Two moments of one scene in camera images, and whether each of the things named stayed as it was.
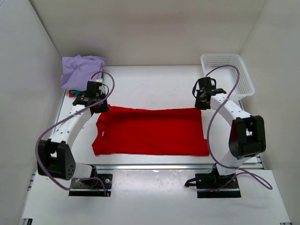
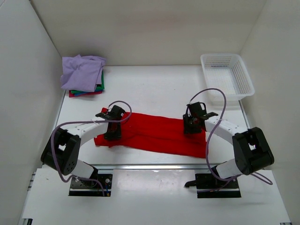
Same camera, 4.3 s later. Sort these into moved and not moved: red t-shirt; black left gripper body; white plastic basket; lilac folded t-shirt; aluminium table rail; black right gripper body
Moved: black right gripper body; black left gripper body; red t-shirt
Not moved: lilac folded t-shirt; aluminium table rail; white plastic basket
